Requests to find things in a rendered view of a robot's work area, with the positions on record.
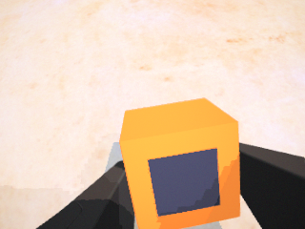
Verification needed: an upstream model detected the orange block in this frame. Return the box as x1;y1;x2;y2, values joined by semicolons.
119;98;240;229

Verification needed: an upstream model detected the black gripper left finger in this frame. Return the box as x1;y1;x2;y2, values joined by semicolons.
37;160;134;229

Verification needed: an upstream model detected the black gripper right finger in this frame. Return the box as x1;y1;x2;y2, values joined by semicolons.
239;142;305;229

